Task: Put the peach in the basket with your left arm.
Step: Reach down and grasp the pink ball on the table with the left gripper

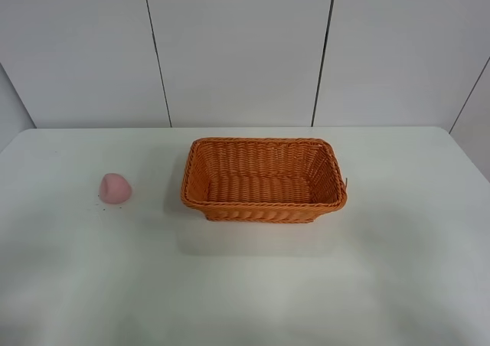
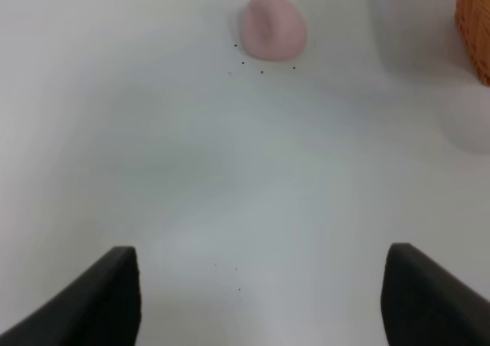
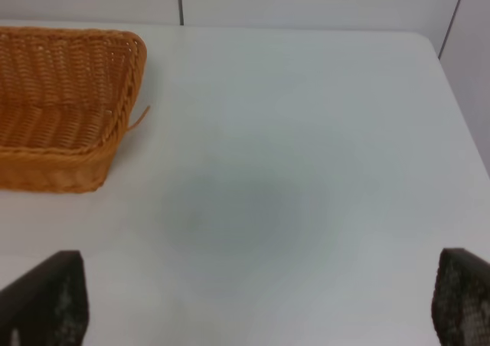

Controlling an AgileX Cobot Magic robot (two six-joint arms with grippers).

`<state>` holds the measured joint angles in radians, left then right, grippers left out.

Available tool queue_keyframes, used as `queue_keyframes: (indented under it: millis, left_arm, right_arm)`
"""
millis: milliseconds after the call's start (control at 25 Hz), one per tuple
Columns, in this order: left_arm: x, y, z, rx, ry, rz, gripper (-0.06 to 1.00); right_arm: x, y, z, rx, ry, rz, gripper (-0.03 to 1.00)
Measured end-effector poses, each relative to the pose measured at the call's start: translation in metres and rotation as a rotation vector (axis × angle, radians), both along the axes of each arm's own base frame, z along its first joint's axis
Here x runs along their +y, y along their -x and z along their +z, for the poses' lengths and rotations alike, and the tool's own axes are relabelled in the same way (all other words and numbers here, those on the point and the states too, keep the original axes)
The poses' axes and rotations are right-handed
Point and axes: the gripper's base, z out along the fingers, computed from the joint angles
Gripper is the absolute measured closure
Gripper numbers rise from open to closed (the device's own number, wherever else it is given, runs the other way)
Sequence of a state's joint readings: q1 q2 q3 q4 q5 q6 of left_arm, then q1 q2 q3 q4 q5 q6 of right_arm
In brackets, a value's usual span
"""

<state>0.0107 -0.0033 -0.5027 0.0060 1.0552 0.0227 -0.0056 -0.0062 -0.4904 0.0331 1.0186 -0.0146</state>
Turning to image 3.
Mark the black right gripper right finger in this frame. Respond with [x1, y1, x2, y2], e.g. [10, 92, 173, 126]
[431, 248, 489, 346]

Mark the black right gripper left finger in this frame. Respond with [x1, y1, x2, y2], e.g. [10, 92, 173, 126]
[1, 250, 90, 345]

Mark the orange wicker basket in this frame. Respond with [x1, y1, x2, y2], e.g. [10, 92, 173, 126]
[1, 27, 147, 193]

